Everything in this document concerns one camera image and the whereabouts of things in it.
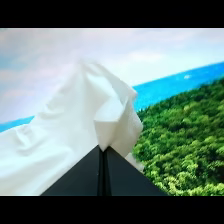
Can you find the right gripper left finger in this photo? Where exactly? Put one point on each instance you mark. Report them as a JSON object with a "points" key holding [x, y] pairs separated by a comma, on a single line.
{"points": [[80, 176]]}

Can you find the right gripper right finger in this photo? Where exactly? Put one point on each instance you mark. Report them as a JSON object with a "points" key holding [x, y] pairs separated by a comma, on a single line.
{"points": [[128, 178]]}

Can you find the white shirt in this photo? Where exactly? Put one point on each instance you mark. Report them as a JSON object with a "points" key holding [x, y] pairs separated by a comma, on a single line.
{"points": [[70, 133]]}

